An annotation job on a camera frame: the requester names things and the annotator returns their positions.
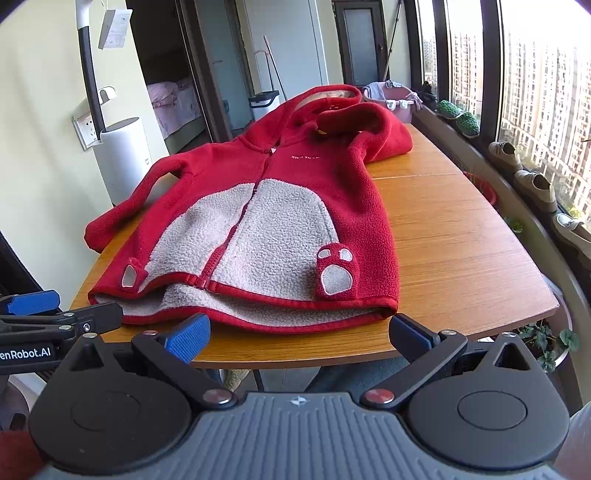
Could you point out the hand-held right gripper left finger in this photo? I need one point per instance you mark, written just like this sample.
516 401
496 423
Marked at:
187 339

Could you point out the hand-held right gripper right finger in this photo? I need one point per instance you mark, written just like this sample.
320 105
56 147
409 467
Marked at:
411 339

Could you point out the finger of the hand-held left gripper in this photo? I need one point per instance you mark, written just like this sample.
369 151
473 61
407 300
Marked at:
32 302
92 318

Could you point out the red fleece hooded jacket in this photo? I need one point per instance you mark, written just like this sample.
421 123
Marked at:
286 152

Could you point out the potted green plant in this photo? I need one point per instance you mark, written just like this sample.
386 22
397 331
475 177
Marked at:
549 346

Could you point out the small green plant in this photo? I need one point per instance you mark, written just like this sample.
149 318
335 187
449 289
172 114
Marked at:
515 225

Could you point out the white cylindrical air purifier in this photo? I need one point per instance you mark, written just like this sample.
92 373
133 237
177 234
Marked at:
122 157

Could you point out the red plastic basin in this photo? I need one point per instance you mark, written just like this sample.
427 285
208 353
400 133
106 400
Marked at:
485 189

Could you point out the beige shoe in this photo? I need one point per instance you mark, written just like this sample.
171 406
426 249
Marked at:
535 189
505 156
570 233

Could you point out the green slipper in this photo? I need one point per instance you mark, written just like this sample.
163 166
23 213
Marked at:
468 123
449 110

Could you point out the pink bed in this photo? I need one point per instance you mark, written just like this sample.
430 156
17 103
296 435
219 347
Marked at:
171 101

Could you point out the white bin black lid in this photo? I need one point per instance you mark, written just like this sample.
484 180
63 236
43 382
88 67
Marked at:
263 108

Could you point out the black cloth bundle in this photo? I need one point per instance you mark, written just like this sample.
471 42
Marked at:
427 94

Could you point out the pink laundry basket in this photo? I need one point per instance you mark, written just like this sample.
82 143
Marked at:
383 92

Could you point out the white paper tag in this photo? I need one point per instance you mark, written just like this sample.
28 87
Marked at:
113 30

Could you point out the mop with thin pole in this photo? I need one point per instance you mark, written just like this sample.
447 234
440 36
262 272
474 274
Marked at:
272 64

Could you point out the grey telescopic pole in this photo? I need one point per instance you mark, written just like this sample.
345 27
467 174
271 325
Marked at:
392 41

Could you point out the dark framed glass door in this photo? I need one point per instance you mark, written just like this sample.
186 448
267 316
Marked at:
360 41

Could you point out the white door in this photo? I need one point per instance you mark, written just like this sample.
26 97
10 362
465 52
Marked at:
286 46

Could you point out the white wall socket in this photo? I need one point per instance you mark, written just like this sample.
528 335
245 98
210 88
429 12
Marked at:
85 131

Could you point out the black window frame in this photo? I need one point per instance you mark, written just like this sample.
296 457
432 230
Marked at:
490 69

